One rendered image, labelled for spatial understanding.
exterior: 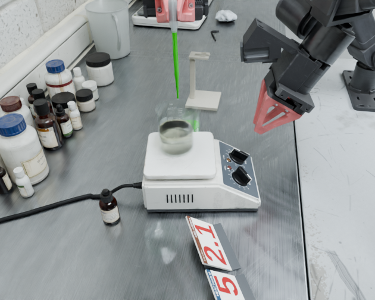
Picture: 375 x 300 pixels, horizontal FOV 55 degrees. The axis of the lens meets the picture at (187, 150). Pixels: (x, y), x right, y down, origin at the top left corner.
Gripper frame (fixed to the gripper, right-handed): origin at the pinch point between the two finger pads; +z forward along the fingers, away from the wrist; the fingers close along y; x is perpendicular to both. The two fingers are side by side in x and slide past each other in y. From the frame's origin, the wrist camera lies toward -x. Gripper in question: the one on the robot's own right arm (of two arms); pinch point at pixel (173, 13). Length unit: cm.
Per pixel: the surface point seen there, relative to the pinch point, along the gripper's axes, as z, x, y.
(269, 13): -96, 33, 33
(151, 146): -0.3, 23.1, -5.2
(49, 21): -52, 18, -38
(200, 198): 7.9, 28.0, 3.3
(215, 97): -29.9, 31.4, 7.9
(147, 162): 4.2, 23.1, -5.4
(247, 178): 5.3, 26.2, 11.3
